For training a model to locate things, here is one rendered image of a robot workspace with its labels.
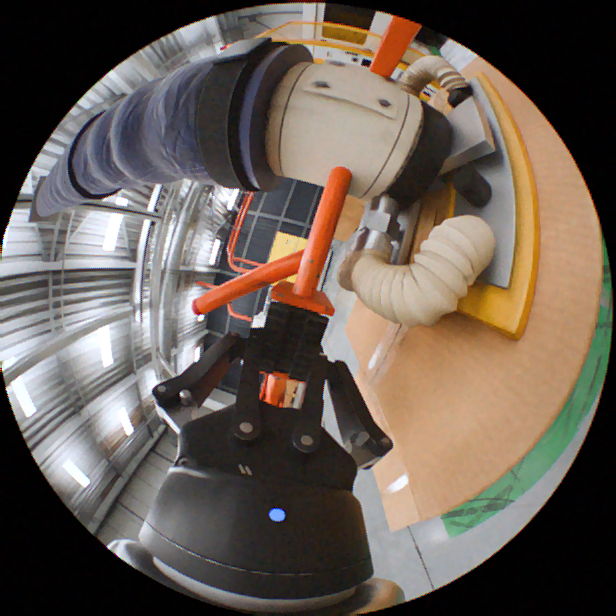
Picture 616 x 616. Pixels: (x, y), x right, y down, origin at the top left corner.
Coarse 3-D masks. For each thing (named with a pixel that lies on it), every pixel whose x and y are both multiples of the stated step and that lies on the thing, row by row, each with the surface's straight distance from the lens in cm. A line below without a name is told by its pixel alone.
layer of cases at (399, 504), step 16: (368, 384) 109; (368, 400) 106; (384, 464) 90; (400, 464) 82; (384, 480) 90; (400, 480) 82; (384, 496) 91; (400, 496) 83; (400, 512) 85; (416, 512) 79
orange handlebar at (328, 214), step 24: (408, 24) 21; (384, 48) 22; (384, 72) 23; (336, 168) 18; (336, 192) 17; (336, 216) 16; (312, 240) 16; (312, 264) 15; (312, 288) 16; (264, 384) 24
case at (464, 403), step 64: (448, 192) 26; (576, 192) 18; (576, 256) 16; (384, 320) 27; (448, 320) 18; (576, 320) 14; (384, 384) 24; (448, 384) 17; (512, 384) 14; (448, 448) 17; (512, 448) 14
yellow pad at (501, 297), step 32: (448, 96) 29; (480, 96) 29; (512, 128) 22; (480, 160) 21; (512, 160) 19; (480, 192) 16; (512, 192) 16; (512, 224) 15; (512, 256) 14; (480, 288) 15; (512, 288) 13; (480, 320) 14; (512, 320) 13
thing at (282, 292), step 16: (272, 288) 16; (288, 288) 18; (272, 304) 14; (288, 304) 15; (304, 304) 15; (320, 304) 15; (272, 320) 15; (288, 320) 15; (304, 320) 15; (320, 320) 14; (272, 336) 15; (288, 336) 16; (304, 336) 15; (320, 336) 15; (272, 352) 16; (288, 352) 17; (304, 352) 16; (272, 368) 17; (288, 368) 18; (304, 368) 17
